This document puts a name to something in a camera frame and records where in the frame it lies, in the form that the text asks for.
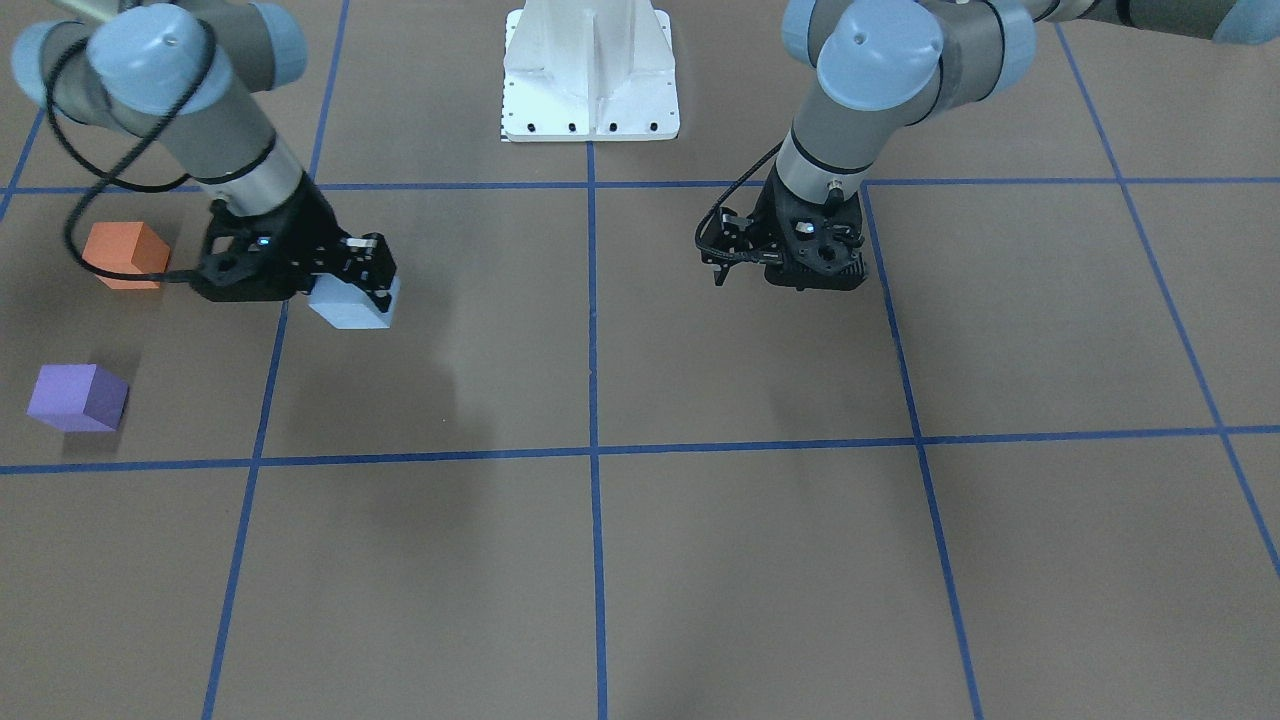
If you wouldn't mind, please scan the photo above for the light blue foam block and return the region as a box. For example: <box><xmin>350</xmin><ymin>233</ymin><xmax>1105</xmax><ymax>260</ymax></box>
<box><xmin>308</xmin><ymin>275</ymin><xmax>401</xmax><ymax>331</ymax></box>

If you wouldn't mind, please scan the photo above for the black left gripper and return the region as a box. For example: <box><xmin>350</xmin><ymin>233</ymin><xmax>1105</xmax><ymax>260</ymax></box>
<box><xmin>701</xmin><ymin>169</ymin><xmax>868</xmax><ymax>291</ymax></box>

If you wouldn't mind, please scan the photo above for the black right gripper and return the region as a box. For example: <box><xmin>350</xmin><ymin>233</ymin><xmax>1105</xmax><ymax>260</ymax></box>
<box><xmin>189</xmin><ymin>176</ymin><xmax>398</xmax><ymax>313</ymax></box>

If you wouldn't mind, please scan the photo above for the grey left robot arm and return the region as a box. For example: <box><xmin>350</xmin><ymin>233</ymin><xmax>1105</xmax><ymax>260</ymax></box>
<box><xmin>694</xmin><ymin>1</ymin><xmax>1277</xmax><ymax>291</ymax></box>

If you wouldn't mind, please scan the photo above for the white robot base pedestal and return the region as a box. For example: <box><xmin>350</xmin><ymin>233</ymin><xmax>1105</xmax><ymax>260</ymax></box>
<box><xmin>500</xmin><ymin>1</ymin><xmax>681</xmax><ymax>143</ymax></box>

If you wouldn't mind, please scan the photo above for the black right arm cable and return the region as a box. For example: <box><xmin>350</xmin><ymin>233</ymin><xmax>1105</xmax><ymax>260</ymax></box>
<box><xmin>44</xmin><ymin>22</ymin><xmax>219</xmax><ymax>284</ymax></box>

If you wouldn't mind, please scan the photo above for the purple foam block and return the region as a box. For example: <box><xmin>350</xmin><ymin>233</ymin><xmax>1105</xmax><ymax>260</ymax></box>
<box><xmin>26</xmin><ymin>364</ymin><xmax>131</xmax><ymax>433</ymax></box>

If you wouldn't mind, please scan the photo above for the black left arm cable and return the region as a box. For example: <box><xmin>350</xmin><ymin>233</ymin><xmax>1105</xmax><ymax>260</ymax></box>
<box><xmin>694</xmin><ymin>142</ymin><xmax>785</xmax><ymax>263</ymax></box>

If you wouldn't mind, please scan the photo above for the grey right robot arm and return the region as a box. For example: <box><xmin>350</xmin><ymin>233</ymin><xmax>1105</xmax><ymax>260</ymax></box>
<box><xmin>10</xmin><ymin>1</ymin><xmax>399</xmax><ymax>329</ymax></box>

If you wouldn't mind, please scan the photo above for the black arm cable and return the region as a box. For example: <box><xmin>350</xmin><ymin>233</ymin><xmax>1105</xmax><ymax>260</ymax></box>
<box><xmin>694</xmin><ymin>142</ymin><xmax>785</xmax><ymax>263</ymax></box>
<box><xmin>44</xmin><ymin>22</ymin><xmax>219</xmax><ymax>284</ymax></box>

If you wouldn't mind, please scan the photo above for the orange foam block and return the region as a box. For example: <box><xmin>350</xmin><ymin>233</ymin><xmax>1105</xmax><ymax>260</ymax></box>
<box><xmin>82</xmin><ymin>222</ymin><xmax>172</xmax><ymax>274</ymax></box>

